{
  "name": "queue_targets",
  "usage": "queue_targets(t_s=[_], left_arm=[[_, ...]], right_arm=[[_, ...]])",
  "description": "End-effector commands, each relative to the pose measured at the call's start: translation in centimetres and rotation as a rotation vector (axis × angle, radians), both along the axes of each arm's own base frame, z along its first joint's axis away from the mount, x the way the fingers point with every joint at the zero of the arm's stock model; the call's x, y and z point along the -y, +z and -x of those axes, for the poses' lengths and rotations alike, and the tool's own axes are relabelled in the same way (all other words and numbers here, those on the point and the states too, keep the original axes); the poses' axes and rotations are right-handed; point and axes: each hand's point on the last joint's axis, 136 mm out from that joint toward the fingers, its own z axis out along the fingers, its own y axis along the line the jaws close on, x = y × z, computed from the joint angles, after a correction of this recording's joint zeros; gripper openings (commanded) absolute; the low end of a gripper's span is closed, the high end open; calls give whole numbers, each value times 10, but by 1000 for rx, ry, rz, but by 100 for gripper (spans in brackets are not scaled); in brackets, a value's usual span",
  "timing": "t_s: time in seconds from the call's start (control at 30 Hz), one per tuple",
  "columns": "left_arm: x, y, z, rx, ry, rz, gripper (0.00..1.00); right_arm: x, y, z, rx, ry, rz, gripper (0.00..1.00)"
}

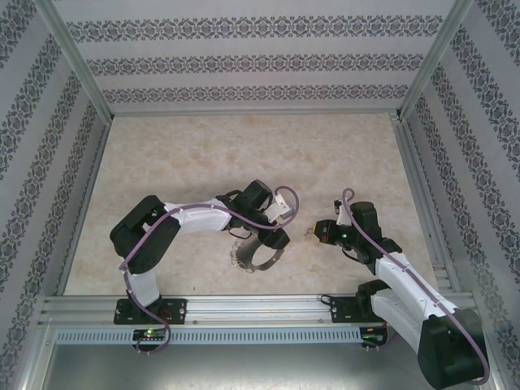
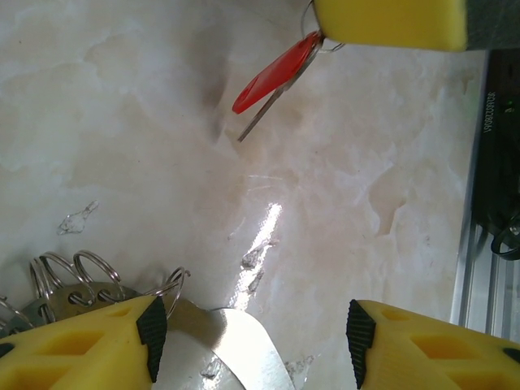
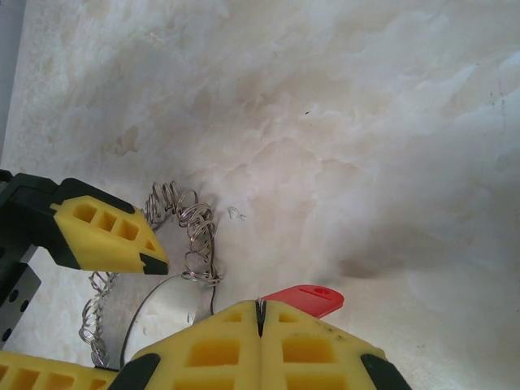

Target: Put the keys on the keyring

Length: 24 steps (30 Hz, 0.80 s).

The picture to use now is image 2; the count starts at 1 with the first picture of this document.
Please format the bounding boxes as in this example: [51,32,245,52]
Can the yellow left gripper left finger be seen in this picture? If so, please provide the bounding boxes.
[0,295,168,390]

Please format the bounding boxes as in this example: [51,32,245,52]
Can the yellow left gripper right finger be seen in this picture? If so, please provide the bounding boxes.
[345,299,520,390]

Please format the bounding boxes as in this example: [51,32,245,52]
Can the small silver split ring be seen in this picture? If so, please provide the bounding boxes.
[300,0,346,54]

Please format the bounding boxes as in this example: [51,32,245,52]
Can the red plastic key tag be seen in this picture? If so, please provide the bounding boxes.
[231,31,326,115]

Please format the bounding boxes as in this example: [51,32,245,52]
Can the silver key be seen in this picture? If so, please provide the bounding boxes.
[237,52,320,143]

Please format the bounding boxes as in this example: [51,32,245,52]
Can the black device at table edge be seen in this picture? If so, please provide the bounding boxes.
[449,52,520,338]

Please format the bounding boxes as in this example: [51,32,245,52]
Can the thin black cable loop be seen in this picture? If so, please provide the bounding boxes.
[489,214,520,261]

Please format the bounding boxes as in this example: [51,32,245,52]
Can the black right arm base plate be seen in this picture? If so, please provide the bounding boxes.
[470,50,520,245]

